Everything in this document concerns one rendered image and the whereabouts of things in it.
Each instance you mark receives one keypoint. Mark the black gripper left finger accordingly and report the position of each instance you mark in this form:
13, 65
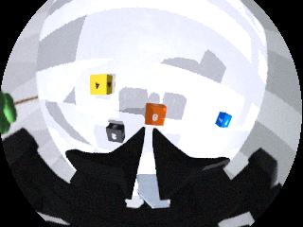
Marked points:
117, 166

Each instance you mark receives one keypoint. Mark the yellow block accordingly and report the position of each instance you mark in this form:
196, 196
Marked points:
101, 85

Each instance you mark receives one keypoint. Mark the orange block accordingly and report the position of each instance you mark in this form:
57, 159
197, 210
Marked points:
154, 114

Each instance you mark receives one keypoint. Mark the blue block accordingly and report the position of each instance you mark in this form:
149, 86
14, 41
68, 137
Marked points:
223, 120

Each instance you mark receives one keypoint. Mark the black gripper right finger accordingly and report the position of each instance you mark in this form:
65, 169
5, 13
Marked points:
175, 168

